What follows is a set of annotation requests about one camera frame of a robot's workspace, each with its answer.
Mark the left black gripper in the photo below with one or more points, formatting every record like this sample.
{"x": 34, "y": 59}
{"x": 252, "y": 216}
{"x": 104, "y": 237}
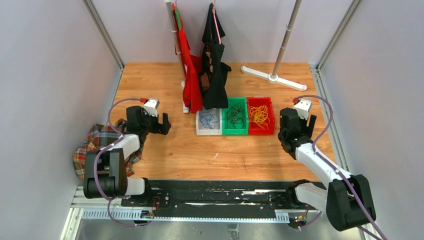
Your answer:
{"x": 160, "y": 128}

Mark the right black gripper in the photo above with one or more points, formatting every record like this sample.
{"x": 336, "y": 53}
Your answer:
{"x": 308, "y": 131}

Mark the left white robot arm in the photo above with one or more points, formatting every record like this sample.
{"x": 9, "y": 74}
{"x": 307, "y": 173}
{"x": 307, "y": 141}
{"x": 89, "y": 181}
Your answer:
{"x": 105, "y": 174}

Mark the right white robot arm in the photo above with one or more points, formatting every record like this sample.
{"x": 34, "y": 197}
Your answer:
{"x": 346, "y": 199}

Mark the white plastic bin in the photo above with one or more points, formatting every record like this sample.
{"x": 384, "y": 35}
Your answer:
{"x": 209, "y": 122}

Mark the red plastic bin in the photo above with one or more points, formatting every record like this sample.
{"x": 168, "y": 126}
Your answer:
{"x": 261, "y": 117}

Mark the white rack base foot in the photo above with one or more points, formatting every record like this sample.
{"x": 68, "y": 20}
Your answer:
{"x": 274, "y": 79}

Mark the red hanging shirt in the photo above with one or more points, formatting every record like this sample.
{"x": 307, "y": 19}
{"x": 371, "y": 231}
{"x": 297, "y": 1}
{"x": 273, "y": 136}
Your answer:
{"x": 191, "y": 93}

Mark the black hanging garment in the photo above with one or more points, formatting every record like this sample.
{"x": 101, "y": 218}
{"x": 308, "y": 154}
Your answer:
{"x": 214, "y": 72}

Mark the plaid flannel shirt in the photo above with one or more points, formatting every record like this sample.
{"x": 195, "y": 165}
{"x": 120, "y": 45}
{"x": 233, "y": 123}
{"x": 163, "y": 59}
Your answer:
{"x": 99, "y": 137}

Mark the green plastic bin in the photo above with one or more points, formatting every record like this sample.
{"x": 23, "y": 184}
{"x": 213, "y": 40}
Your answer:
{"x": 235, "y": 117}

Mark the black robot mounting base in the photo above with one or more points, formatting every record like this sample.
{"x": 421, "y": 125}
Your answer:
{"x": 219, "y": 200}

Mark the green clothes hanger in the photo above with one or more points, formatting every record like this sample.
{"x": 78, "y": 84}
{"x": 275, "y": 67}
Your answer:
{"x": 178, "y": 19}

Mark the right metal rack pole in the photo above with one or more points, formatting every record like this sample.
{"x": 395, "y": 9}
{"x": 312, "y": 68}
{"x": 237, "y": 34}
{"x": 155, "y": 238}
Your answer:
{"x": 286, "y": 37}

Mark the metal rack pole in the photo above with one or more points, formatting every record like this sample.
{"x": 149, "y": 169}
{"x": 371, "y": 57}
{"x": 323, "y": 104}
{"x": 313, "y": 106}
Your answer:
{"x": 286, "y": 37}
{"x": 170, "y": 12}

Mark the left metal rack pole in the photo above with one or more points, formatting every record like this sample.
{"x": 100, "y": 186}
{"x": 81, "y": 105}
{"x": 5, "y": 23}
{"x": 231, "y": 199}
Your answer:
{"x": 170, "y": 12}

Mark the pink clothes hanger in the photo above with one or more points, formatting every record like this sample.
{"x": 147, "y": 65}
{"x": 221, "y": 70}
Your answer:
{"x": 216, "y": 22}

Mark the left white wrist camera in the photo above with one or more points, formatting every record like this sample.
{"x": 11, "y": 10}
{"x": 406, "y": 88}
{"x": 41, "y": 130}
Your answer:
{"x": 151, "y": 106}

